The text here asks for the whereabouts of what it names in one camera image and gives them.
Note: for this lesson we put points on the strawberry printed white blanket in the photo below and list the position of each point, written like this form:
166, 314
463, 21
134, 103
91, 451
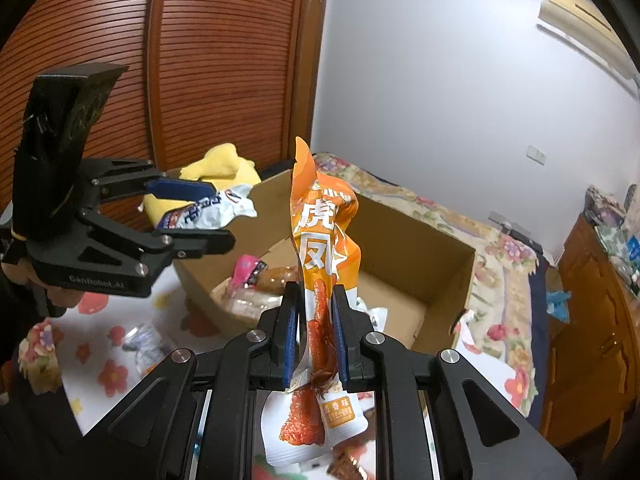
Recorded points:
150, 306

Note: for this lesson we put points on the folded fabric stack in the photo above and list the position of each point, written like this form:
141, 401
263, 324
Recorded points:
617, 255

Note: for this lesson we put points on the cream wall air conditioner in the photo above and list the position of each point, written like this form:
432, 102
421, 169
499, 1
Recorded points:
585, 20

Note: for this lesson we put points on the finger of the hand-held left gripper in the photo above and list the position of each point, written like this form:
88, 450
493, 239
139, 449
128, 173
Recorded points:
185, 189
200, 244

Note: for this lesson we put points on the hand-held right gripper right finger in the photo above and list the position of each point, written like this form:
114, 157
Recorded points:
341, 345

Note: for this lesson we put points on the yellow plush toy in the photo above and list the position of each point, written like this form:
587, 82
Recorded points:
220, 162

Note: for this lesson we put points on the brown cardboard box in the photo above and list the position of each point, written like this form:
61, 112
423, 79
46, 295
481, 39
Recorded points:
415, 280

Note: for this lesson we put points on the person's left hand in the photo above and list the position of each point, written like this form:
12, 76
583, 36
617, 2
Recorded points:
67, 299

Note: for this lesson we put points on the dark blue bed cover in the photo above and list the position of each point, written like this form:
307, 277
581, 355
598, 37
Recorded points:
539, 310

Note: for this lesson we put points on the teal white snack packet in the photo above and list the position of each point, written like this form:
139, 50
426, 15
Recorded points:
145, 345

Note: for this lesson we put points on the teal plastic bag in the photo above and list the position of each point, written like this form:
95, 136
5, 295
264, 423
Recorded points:
557, 306

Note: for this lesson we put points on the floral cloth pile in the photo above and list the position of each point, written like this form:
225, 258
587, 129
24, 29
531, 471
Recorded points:
605, 205

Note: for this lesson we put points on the white wall switch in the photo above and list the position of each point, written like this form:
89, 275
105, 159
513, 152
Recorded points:
536, 154

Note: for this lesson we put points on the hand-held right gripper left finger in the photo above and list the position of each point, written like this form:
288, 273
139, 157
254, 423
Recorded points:
290, 340

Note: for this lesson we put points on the clear beige snack packet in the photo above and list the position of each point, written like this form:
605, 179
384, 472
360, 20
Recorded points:
245, 305

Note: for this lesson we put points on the brown slatted wooden wardrobe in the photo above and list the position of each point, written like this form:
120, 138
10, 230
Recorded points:
215, 60

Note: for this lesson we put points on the wooden sideboard cabinet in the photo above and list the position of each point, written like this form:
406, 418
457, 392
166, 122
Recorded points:
585, 340

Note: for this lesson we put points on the orange white chicken feet packet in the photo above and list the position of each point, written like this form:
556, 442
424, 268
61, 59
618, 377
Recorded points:
325, 240

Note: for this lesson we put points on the copper foil candy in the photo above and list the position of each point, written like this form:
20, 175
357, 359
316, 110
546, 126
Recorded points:
347, 462

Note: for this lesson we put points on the pink sausage snack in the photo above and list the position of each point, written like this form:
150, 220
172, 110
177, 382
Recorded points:
250, 272

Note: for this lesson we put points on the small blue box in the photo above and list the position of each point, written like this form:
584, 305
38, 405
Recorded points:
634, 249

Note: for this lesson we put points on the silver red snack packet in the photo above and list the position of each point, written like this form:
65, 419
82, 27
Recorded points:
220, 210

